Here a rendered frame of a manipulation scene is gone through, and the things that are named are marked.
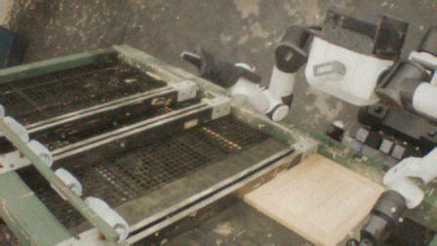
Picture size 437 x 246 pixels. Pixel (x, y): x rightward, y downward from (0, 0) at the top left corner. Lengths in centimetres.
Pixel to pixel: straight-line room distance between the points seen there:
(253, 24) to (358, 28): 203
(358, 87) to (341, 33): 18
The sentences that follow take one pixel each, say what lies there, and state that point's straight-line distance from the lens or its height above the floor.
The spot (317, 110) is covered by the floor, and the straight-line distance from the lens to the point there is 294.
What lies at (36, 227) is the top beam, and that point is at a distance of 126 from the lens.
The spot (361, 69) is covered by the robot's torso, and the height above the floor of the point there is 135.
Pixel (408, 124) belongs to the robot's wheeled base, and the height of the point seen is 19.
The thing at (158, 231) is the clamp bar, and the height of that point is 166.
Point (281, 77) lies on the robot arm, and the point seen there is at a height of 125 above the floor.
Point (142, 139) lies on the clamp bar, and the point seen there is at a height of 135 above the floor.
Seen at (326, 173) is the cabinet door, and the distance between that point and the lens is 179.
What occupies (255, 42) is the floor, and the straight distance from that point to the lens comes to 333.
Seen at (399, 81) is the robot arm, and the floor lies 136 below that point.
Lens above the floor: 266
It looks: 54 degrees down
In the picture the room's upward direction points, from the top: 64 degrees counter-clockwise
